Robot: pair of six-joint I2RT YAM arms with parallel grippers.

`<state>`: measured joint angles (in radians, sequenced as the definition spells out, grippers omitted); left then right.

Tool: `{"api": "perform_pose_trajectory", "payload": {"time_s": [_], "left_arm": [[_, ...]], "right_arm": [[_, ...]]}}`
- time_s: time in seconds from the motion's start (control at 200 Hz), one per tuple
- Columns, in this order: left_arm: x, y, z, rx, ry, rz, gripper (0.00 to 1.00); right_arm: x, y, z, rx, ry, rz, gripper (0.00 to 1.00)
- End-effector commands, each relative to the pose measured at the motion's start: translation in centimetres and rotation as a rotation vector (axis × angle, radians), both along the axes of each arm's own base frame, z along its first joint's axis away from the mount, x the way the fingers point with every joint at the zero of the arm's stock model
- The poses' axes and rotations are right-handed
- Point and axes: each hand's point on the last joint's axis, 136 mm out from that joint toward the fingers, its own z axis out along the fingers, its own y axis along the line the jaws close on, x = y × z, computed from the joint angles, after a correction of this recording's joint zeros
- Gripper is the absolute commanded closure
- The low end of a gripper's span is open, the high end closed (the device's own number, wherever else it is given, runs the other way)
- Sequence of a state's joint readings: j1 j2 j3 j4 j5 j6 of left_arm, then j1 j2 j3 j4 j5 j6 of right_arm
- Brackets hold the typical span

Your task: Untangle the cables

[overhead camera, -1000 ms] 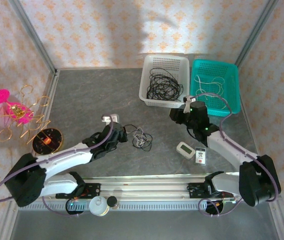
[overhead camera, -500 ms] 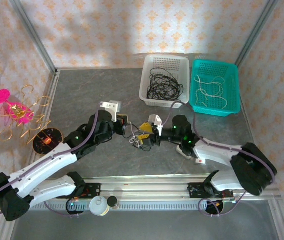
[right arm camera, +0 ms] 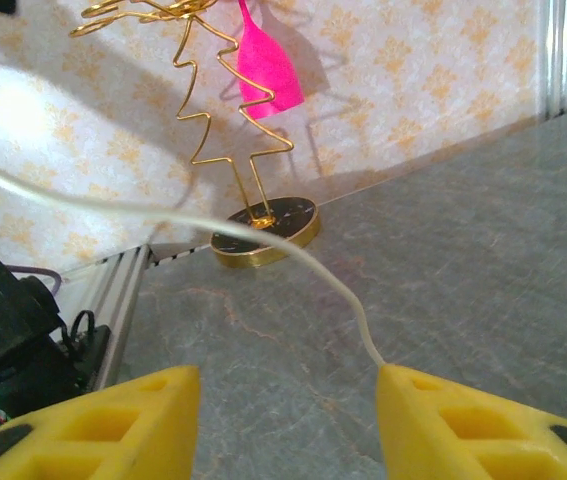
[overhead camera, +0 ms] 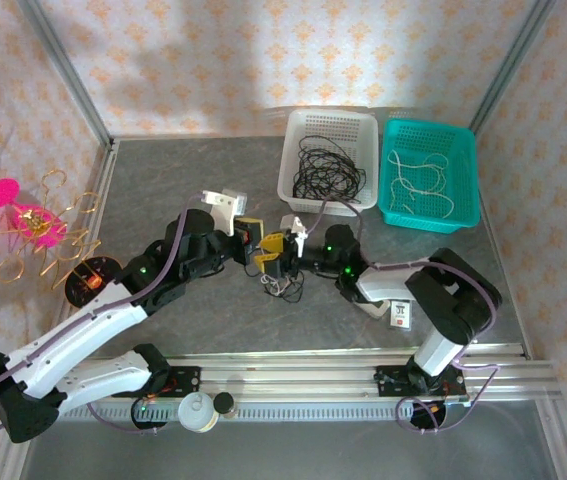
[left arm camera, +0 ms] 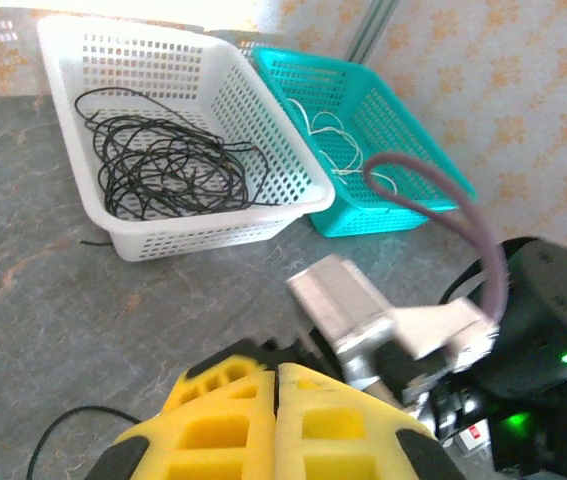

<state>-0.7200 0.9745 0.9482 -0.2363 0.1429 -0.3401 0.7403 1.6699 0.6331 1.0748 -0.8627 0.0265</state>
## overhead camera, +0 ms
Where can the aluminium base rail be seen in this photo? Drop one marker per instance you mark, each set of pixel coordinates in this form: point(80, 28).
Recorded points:
point(288, 375)

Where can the teal perforated plastic basket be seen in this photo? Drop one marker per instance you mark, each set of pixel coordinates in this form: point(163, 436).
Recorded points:
point(463, 150)

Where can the aluminium frame post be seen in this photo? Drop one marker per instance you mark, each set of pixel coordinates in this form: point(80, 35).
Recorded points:
point(508, 65)
point(68, 75)

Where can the black round bottle cap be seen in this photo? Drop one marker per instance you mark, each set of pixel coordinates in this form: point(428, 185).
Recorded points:
point(223, 402)

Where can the white digital timer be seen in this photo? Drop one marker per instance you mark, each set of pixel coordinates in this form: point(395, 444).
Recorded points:
point(379, 311)

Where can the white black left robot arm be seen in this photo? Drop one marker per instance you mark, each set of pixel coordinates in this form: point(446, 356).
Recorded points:
point(88, 325)

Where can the small card with red label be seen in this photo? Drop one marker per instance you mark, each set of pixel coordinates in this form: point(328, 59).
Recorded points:
point(400, 315)

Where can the black round gold-rimmed disc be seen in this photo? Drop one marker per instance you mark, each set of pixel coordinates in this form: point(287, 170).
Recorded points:
point(83, 290)

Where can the white perforated plastic basket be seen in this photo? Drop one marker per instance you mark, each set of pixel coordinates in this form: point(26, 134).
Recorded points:
point(330, 122)

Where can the white round cap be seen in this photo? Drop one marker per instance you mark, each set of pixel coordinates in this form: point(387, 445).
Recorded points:
point(197, 412)

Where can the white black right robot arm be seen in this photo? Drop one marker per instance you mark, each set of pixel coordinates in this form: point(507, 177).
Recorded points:
point(463, 305)

